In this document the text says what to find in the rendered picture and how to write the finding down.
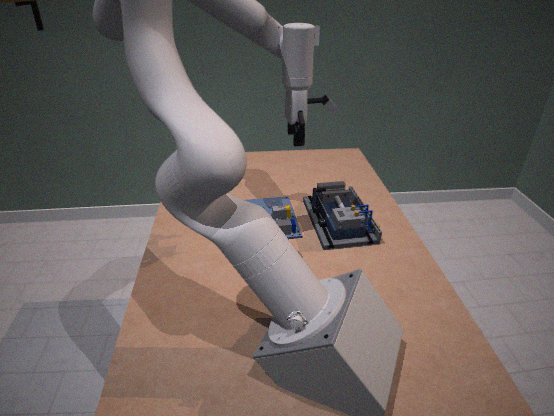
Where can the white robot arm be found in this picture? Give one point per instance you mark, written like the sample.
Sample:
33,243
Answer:
210,159

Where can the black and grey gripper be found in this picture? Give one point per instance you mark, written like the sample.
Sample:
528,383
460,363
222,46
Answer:
296,106

